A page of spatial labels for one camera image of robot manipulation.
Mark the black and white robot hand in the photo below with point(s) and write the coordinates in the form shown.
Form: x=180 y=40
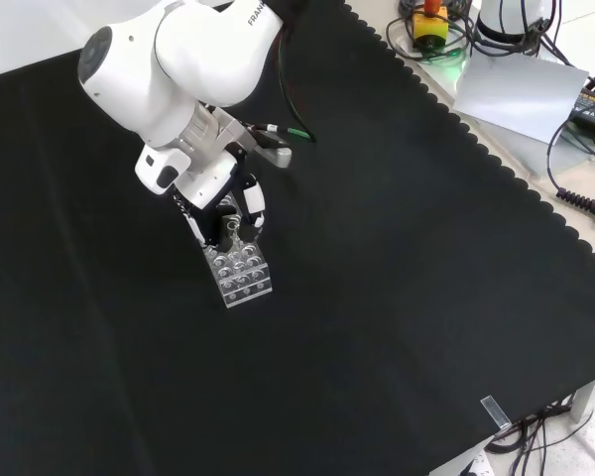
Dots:
x=203 y=183

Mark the yellow emergency stop button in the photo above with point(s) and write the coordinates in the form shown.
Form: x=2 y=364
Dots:
x=430 y=26

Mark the white table leg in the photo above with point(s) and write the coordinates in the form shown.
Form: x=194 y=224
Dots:
x=586 y=400

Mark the pale grey board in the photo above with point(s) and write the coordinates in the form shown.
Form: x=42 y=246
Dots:
x=518 y=91

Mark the clear plastic test tube rack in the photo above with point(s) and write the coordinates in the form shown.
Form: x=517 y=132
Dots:
x=243 y=282

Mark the clear tape strip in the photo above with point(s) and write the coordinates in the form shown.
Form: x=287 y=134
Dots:
x=494 y=411

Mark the white power strip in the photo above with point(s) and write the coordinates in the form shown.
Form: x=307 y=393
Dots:
x=481 y=463

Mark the clear glass test tube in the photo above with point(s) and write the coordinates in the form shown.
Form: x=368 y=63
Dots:
x=233 y=225

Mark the black bench cloth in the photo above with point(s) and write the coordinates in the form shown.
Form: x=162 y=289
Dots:
x=377 y=248

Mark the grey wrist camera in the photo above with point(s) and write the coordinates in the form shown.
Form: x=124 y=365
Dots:
x=275 y=151

